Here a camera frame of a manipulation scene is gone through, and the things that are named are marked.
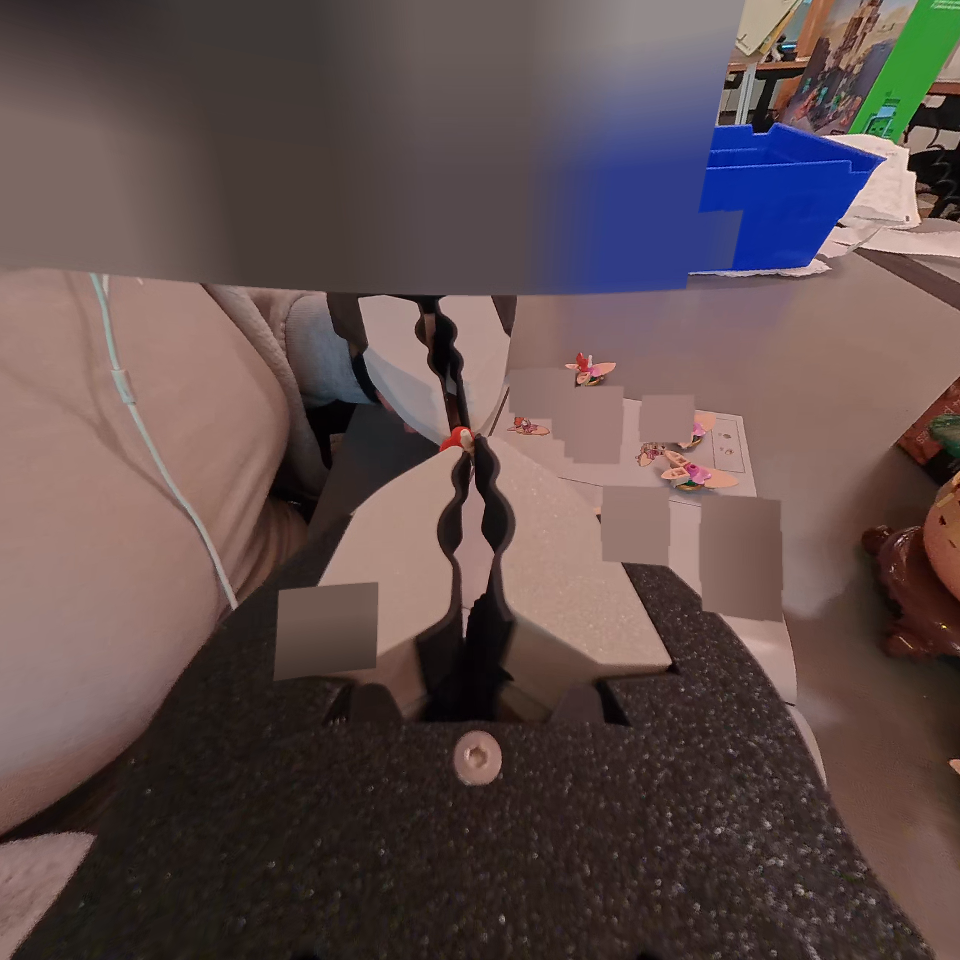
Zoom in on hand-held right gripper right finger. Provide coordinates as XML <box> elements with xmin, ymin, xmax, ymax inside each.
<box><xmin>466</xmin><ymin>435</ymin><xmax>674</xmax><ymax>723</ymax></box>

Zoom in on person's beige hoodie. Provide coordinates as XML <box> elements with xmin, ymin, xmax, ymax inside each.
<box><xmin>0</xmin><ymin>268</ymin><xmax>331</xmax><ymax>837</ymax></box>

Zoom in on white earphone cable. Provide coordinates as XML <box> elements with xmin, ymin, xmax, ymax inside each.
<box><xmin>88</xmin><ymin>273</ymin><xmax>240</xmax><ymax>610</ymax></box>

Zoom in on beige toy flower red core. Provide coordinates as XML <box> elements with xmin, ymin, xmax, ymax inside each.
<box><xmin>564</xmin><ymin>351</ymin><xmax>618</xmax><ymax>389</ymax></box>

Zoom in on grey desk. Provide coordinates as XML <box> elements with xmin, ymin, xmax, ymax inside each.
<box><xmin>303</xmin><ymin>217</ymin><xmax>960</xmax><ymax>954</ymax></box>

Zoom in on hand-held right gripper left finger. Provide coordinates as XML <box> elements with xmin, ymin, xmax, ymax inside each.
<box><xmin>318</xmin><ymin>448</ymin><xmax>475</xmax><ymax>720</ymax></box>

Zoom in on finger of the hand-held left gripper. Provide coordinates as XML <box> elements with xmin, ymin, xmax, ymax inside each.
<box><xmin>420</xmin><ymin>296</ymin><xmax>515</xmax><ymax>438</ymax></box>
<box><xmin>358</xmin><ymin>296</ymin><xmax>459</xmax><ymax>444</ymax></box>

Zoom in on brown black toy set box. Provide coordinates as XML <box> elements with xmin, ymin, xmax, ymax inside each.
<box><xmin>896</xmin><ymin>378</ymin><xmax>960</xmax><ymax>485</ymax></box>

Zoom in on green printed toy box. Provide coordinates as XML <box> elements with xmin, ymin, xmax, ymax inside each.
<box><xmin>776</xmin><ymin>0</ymin><xmax>948</xmax><ymax>144</ymax></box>

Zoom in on white instruction booklet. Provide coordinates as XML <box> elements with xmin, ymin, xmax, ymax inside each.
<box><xmin>487</xmin><ymin>367</ymin><xmax>798</xmax><ymax>706</ymax></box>

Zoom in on person's light trouser leg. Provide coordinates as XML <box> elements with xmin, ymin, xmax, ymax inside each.
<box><xmin>0</xmin><ymin>828</ymin><xmax>97</xmax><ymax>960</ymax></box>

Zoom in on wooden table white legs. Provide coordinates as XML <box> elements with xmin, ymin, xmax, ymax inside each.
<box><xmin>721</xmin><ymin>54</ymin><xmax>785</xmax><ymax>127</ymax></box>

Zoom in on toy orchid plant in pot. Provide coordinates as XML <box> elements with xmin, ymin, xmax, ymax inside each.
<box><xmin>861</xmin><ymin>471</ymin><xmax>960</xmax><ymax>661</ymax></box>

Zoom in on blue plastic bin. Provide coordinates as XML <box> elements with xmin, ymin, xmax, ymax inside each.
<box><xmin>697</xmin><ymin>122</ymin><xmax>890</xmax><ymax>273</ymax></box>

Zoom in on white paper towels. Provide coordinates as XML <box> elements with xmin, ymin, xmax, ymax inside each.
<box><xmin>688</xmin><ymin>142</ymin><xmax>960</xmax><ymax>280</ymax></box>

